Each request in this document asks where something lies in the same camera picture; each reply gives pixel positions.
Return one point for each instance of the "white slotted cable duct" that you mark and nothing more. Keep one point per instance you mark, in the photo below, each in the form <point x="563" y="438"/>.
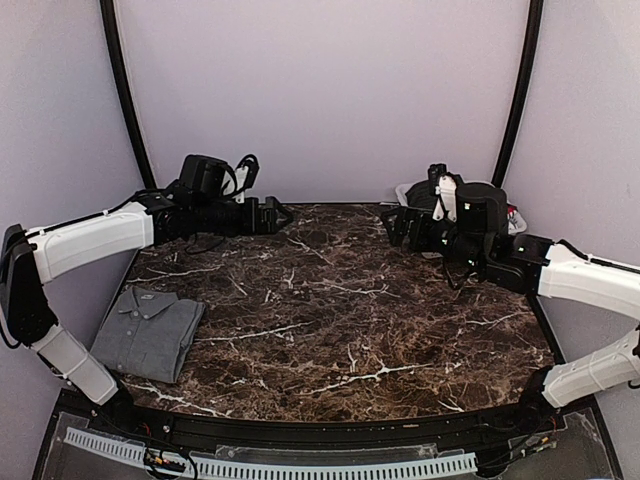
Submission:
<point x="249" y="463"/>

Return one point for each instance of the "black left frame post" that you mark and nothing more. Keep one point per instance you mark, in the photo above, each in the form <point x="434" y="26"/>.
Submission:
<point x="124" y="93"/>

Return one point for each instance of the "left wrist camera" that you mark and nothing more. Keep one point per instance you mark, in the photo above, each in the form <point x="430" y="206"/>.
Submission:
<point x="243" y="178"/>

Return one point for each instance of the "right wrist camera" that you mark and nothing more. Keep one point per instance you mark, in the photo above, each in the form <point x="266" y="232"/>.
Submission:
<point x="442" y="186"/>

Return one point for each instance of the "grey long sleeve shirt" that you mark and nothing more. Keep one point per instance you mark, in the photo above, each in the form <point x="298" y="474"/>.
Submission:
<point x="148" y="334"/>

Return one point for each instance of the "light grey plastic basket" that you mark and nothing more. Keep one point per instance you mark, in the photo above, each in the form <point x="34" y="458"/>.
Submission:
<point x="516" y="223"/>

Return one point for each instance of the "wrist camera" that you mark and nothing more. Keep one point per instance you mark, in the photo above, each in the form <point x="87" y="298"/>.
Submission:
<point x="243" y="178"/>
<point x="442" y="186"/>

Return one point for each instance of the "black striped shirt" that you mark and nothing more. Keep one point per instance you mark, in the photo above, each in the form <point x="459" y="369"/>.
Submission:
<point x="419" y="196"/>

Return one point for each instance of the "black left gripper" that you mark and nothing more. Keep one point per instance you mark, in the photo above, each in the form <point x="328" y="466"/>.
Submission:
<point x="254" y="225"/>

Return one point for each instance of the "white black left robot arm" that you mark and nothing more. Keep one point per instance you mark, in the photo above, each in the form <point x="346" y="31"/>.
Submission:
<point x="208" y="197"/>

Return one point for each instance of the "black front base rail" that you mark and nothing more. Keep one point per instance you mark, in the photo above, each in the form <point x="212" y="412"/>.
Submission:
<point x="483" y="428"/>

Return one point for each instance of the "black right frame post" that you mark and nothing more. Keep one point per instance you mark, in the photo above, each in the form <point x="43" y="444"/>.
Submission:
<point x="521" y="88"/>

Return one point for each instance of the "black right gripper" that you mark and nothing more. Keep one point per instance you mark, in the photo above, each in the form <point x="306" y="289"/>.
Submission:
<point x="406" y="215"/>

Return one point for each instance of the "black frame post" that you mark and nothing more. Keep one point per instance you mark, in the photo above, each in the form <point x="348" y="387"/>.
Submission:
<point x="124" y="93"/>
<point x="521" y="88"/>

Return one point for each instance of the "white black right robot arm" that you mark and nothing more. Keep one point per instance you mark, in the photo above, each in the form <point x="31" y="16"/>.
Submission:
<point x="468" y="223"/>

